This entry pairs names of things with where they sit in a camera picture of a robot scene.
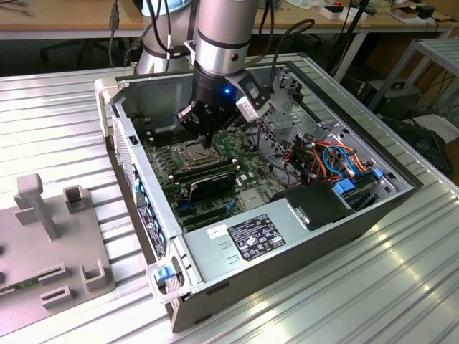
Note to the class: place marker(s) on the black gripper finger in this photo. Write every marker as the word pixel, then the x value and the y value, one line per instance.
pixel 188 120
pixel 229 120

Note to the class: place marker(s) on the silver CPU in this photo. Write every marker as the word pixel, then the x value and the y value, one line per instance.
pixel 195 153

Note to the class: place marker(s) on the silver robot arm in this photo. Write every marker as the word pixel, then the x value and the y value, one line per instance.
pixel 222 32

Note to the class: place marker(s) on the green motherboard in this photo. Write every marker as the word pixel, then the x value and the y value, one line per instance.
pixel 251 168

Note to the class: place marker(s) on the silver drive cage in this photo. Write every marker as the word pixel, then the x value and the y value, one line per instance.
pixel 287 123

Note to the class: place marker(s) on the black graphics card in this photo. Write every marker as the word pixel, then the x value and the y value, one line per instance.
pixel 211 186

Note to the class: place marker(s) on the silver chipset heatsink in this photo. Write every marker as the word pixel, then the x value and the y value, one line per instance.
pixel 251 199

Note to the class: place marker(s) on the blue retention clip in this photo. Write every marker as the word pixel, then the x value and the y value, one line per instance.
pixel 136 186

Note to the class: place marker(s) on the blue board connector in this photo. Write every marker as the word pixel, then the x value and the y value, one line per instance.
pixel 184 206

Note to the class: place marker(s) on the black expansion slot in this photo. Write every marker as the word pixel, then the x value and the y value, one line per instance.
pixel 206 221
pixel 201 212

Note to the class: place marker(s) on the black plastic shroud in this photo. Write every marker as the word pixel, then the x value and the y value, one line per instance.
pixel 315 206

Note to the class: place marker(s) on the blue disk carrier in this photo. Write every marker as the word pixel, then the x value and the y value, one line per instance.
pixel 343 188

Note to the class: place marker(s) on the silver power supply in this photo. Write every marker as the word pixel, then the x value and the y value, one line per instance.
pixel 211 261

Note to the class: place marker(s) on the small white box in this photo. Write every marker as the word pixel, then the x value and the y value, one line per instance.
pixel 331 11

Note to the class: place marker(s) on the small blue clip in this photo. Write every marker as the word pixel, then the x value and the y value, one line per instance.
pixel 377 173

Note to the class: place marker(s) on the blue case latch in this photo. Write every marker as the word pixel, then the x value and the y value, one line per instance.
pixel 163 275

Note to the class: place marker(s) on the grey PC case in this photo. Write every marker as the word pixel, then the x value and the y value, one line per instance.
pixel 322 251

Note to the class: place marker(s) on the black equipment box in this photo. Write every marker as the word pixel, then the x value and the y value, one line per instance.
pixel 398 100

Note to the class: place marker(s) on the grey parts rack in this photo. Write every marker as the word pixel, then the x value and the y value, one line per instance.
pixel 54 258

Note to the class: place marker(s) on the wooden desk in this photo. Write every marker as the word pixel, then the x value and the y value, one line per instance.
pixel 21 21

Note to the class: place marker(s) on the brown cardboard tray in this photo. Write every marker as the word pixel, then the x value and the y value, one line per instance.
pixel 403 13

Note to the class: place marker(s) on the grey slatted metal table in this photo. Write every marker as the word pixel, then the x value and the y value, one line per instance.
pixel 443 48

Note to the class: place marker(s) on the green RAM stick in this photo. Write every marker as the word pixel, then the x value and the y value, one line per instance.
pixel 18 287

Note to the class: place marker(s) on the white camera on black bracket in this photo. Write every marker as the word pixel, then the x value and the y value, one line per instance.
pixel 251 107

